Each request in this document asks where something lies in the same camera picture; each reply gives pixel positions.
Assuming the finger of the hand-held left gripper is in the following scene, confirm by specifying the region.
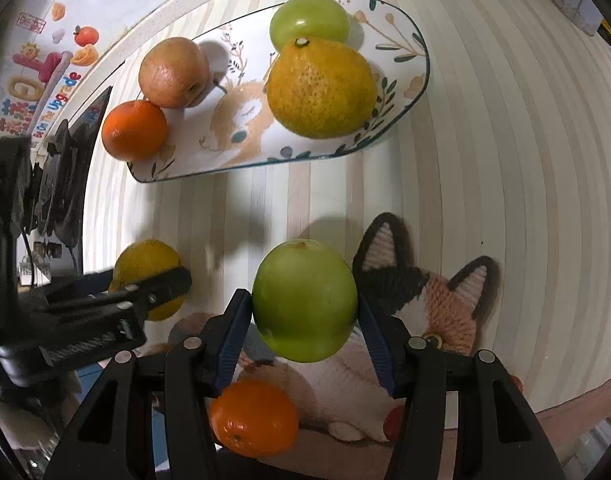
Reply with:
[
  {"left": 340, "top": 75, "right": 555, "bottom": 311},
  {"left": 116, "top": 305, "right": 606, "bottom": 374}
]
[{"left": 44, "top": 266, "right": 194, "bottom": 322}]

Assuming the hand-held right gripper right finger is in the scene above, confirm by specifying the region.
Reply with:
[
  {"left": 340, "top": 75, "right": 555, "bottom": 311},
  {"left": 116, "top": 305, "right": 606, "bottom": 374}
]
[{"left": 356, "top": 291, "right": 567, "bottom": 480}]

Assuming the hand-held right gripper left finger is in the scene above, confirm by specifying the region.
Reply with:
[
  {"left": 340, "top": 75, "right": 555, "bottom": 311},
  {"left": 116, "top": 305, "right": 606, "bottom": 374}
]
[{"left": 44, "top": 288, "right": 254, "bottom": 480}]

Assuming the yellow citrus fruit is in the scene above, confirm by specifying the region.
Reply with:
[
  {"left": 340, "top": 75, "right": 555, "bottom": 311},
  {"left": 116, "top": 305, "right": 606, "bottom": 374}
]
[{"left": 108, "top": 239, "right": 189, "bottom": 322}]

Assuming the large green apple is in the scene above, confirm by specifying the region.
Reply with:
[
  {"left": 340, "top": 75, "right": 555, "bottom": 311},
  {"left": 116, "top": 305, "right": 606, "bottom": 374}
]
[{"left": 252, "top": 239, "right": 360, "bottom": 364}]

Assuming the floral fox print plate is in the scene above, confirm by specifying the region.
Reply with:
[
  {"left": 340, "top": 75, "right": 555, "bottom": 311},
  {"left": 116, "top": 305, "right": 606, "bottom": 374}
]
[{"left": 126, "top": 0, "right": 431, "bottom": 185}]

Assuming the knitted cat-shaped mat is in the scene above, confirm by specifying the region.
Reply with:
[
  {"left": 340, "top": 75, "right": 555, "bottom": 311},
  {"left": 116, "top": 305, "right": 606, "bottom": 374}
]
[{"left": 150, "top": 212, "right": 525, "bottom": 444}]

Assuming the orange tangerine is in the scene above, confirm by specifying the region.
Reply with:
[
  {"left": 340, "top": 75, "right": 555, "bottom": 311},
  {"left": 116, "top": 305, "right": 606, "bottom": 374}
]
[
  {"left": 101, "top": 100, "right": 169, "bottom": 162},
  {"left": 208, "top": 378, "right": 300, "bottom": 459}
]

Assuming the brown russet apple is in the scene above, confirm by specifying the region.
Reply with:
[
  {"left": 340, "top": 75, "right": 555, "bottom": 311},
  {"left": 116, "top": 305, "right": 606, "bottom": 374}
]
[{"left": 138, "top": 36, "right": 212, "bottom": 110}]

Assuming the large yellow-orange citrus fruit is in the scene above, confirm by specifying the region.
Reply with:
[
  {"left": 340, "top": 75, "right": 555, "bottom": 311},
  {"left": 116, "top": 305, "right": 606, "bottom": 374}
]
[{"left": 266, "top": 37, "right": 379, "bottom": 140}]

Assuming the small green apple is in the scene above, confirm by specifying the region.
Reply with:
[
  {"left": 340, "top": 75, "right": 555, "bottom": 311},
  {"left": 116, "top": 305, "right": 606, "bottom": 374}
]
[{"left": 269, "top": 0, "right": 352, "bottom": 54}]

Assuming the white carton box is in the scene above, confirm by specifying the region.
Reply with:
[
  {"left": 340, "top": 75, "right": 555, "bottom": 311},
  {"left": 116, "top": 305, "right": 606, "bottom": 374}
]
[{"left": 550, "top": 0, "right": 605, "bottom": 37}]

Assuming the colourful wall sticker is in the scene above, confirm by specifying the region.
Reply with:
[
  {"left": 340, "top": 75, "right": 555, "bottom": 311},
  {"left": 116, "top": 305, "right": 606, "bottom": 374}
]
[{"left": 0, "top": 1, "right": 101, "bottom": 139}]

